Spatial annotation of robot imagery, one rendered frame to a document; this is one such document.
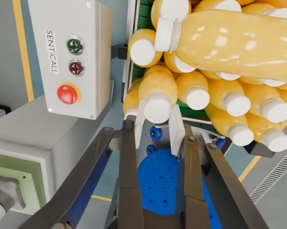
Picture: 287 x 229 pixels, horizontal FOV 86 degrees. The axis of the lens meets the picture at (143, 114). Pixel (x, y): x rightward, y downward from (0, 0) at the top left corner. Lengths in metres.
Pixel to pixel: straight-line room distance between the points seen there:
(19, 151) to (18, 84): 1.33
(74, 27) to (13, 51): 1.59
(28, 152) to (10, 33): 1.32
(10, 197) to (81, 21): 0.63
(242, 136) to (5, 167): 0.68
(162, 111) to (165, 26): 0.10
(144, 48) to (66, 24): 0.12
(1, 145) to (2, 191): 0.15
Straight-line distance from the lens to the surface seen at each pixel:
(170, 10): 0.26
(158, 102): 0.20
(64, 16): 0.29
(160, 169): 0.44
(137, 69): 0.47
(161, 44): 0.21
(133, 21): 0.38
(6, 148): 0.71
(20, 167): 0.66
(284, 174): 2.49
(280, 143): 0.40
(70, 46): 0.28
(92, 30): 0.28
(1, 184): 0.72
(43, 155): 0.65
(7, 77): 2.01
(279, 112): 0.36
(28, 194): 0.75
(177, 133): 0.15
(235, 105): 0.31
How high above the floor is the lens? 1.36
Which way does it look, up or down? 62 degrees down
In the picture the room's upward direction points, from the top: 170 degrees counter-clockwise
